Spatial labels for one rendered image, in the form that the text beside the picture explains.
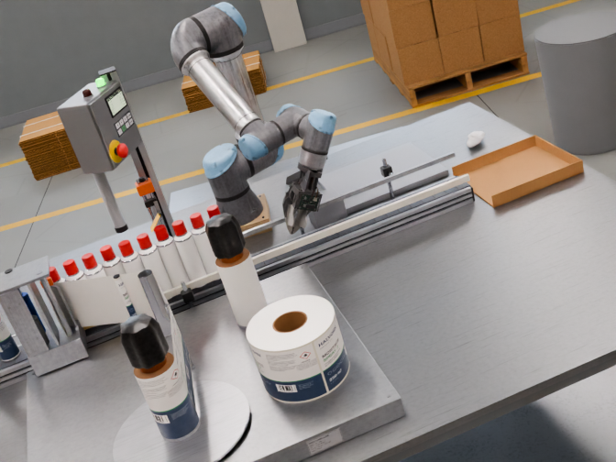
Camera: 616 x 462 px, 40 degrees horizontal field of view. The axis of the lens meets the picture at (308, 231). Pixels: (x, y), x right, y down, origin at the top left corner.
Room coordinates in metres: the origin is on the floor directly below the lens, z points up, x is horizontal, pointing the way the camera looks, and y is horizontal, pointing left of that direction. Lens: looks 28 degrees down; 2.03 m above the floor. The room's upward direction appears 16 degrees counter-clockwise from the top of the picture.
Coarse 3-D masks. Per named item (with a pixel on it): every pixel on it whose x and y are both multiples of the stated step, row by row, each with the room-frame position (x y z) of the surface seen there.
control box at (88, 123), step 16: (112, 80) 2.20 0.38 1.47; (80, 96) 2.13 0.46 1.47; (96, 96) 2.10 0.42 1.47; (64, 112) 2.08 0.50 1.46; (80, 112) 2.06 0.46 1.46; (96, 112) 2.06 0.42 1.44; (80, 128) 2.07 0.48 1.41; (96, 128) 2.05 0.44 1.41; (112, 128) 2.10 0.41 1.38; (80, 144) 2.08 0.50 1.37; (96, 144) 2.06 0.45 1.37; (112, 144) 2.07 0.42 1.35; (128, 144) 2.13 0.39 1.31; (80, 160) 2.08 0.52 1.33; (96, 160) 2.06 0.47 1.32; (112, 160) 2.05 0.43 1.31
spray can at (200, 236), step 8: (192, 216) 2.08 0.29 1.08; (200, 216) 2.07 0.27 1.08; (192, 224) 2.07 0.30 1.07; (200, 224) 2.07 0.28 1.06; (192, 232) 2.07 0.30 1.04; (200, 232) 2.06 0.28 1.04; (200, 240) 2.06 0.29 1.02; (208, 240) 2.06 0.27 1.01; (200, 248) 2.06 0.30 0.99; (208, 248) 2.06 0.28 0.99; (200, 256) 2.08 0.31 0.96; (208, 256) 2.06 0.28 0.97; (208, 264) 2.06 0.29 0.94; (208, 272) 2.06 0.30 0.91; (216, 280) 2.06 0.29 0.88
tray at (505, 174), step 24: (528, 144) 2.40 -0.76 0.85; (552, 144) 2.31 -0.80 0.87; (456, 168) 2.35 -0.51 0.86; (480, 168) 2.36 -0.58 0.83; (504, 168) 2.31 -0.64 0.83; (528, 168) 2.27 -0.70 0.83; (552, 168) 2.22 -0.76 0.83; (576, 168) 2.15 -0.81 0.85; (480, 192) 2.20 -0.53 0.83; (504, 192) 2.11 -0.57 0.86; (528, 192) 2.12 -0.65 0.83
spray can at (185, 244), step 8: (176, 224) 2.06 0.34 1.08; (176, 232) 2.06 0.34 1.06; (184, 232) 2.06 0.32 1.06; (176, 240) 2.05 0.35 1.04; (184, 240) 2.05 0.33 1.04; (192, 240) 2.06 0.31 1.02; (184, 248) 2.05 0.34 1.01; (192, 248) 2.05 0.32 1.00; (184, 256) 2.05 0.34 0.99; (192, 256) 2.05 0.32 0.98; (184, 264) 2.05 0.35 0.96; (192, 264) 2.05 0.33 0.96; (200, 264) 2.06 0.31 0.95; (192, 272) 2.05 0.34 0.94; (200, 272) 2.05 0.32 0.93; (200, 288) 2.04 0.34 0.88
